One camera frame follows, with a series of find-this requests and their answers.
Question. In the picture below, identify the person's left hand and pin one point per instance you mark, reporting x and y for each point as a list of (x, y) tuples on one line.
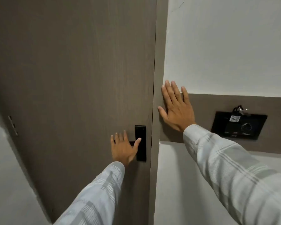
[(123, 151)]

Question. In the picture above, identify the person's right hand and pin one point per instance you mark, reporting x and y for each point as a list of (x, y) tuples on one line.
[(178, 112)]

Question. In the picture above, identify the person's right middle finger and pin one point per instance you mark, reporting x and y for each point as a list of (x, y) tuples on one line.
[(171, 91)]

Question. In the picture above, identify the person's left little finger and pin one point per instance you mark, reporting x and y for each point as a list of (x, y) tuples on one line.
[(112, 140)]

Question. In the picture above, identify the person's right thumb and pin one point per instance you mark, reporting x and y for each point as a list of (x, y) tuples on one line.
[(162, 112)]

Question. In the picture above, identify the person's right little finger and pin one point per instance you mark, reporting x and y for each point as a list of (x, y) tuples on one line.
[(185, 94)]

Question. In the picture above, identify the person's left thumb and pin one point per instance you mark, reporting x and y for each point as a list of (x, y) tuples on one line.
[(137, 145)]

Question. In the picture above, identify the person's left middle finger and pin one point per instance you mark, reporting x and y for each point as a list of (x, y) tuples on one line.
[(121, 137)]

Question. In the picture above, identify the person's left forearm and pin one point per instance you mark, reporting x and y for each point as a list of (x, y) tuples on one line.
[(96, 196)]

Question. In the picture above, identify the person's right forearm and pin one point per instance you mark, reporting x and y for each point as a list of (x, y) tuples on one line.
[(236, 175)]

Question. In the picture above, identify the brown wooden door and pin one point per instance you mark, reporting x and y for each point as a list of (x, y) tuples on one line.
[(72, 67)]

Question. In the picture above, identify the metal door hinge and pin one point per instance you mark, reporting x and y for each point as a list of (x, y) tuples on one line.
[(13, 125)]

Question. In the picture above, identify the brown door frame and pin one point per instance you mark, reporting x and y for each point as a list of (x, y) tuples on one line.
[(159, 56)]

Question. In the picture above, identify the black wall switch panel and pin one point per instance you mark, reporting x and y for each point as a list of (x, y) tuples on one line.
[(238, 128)]

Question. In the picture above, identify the brown wall panel strip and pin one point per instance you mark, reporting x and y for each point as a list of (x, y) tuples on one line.
[(278, 128)]

